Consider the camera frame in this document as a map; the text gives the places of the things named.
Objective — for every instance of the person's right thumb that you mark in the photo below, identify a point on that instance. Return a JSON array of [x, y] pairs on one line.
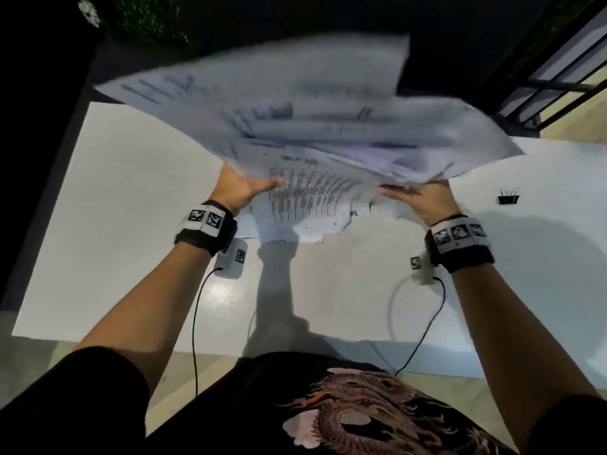
[[396, 191]]

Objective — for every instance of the black metal window grille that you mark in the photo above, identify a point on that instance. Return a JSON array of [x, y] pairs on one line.
[[555, 85]]

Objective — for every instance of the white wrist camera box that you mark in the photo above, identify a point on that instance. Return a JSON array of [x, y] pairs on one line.
[[231, 259], [422, 270]]

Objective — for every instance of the person's right forearm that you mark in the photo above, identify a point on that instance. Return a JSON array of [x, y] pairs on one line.
[[512, 336]]

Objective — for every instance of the person's left hand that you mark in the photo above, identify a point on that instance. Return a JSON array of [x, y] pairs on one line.
[[234, 189]]

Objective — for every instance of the black dragon print shirt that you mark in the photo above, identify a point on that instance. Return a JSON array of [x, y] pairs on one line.
[[303, 407]]

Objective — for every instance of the person's left forearm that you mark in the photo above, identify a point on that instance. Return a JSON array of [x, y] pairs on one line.
[[142, 303]]

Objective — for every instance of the person's left thumb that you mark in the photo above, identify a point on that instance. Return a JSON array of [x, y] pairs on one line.
[[268, 184]]

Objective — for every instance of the stack of printed paper sheets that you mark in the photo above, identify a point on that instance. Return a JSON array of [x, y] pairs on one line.
[[308, 137]]

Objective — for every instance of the black wristband with marker tags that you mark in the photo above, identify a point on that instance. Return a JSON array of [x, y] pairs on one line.
[[207, 227], [460, 241]]

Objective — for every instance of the black binder clip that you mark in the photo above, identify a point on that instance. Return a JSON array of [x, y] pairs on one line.
[[508, 198]]

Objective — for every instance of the person's right hand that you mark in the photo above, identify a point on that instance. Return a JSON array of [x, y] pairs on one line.
[[429, 201]]

